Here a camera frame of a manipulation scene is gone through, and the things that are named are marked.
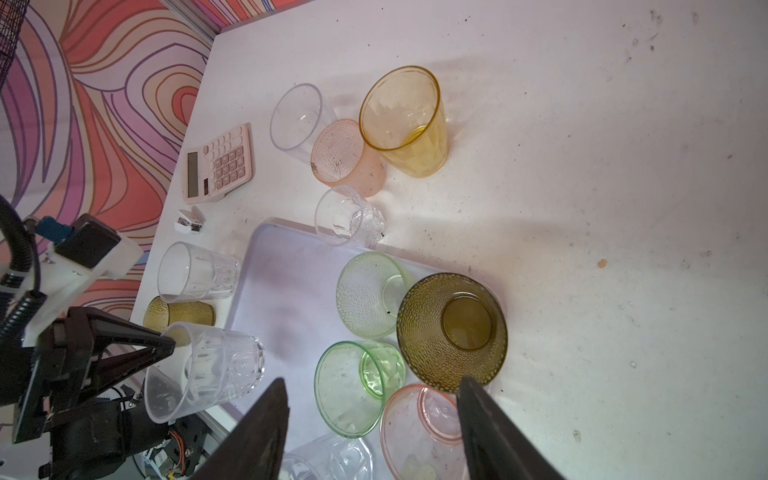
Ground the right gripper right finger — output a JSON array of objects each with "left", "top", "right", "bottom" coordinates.
[{"left": 457, "top": 377, "right": 563, "bottom": 480}]

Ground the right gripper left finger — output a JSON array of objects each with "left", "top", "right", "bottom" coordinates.
[{"left": 191, "top": 378, "right": 290, "bottom": 480}]

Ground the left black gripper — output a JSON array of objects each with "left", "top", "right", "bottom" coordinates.
[{"left": 1, "top": 307, "right": 176, "bottom": 444}]

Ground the pink transparent cup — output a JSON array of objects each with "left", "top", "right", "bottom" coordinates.
[{"left": 380, "top": 384, "right": 469, "bottom": 480}]

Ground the bright green cup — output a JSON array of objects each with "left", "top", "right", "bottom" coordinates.
[{"left": 314, "top": 340, "right": 406, "bottom": 439}]

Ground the dark olive textured cup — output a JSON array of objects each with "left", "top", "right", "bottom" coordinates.
[{"left": 396, "top": 272, "right": 508, "bottom": 394}]

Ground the pale green cup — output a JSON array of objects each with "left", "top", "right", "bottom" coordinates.
[{"left": 336, "top": 252, "right": 416, "bottom": 340}]

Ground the small clear cup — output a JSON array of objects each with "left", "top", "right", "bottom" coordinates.
[{"left": 314, "top": 185, "right": 386, "bottom": 248}]

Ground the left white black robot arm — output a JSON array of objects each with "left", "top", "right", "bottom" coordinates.
[{"left": 1, "top": 307, "right": 176, "bottom": 479}]

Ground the lavender plastic tray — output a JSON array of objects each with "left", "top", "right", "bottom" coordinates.
[{"left": 222, "top": 218, "right": 364, "bottom": 450}]

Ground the dark amber cup left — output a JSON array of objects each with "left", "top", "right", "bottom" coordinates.
[{"left": 143, "top": 296, "right": 216, "bottom": 333}]

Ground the small white clip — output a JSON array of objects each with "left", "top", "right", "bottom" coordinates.
[{"left": 174, "top": 206, "right": 205, "bottom": 235}]

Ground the pink patterned card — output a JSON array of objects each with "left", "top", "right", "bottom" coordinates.
[{"left": 180, "top": 123, "right": 254, "bottom": 205}]

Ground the peach transparent cup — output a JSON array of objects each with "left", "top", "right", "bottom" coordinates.
[{"left": 310, "top": 119, "right": 387, "bottom": 198}]

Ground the yellow transparent cup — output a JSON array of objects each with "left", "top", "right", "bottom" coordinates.
[{"left": 358, "top": 65, "right": 449, "bottom": 178}]

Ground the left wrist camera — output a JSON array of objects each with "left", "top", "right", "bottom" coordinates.
[{"left": 22, "top": 214, "right": 143, "bottom": 347}]

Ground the black wire basket left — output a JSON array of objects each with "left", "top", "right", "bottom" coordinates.
[{"left": 0, "top": 0, "right": 30, "bottom": 86}]

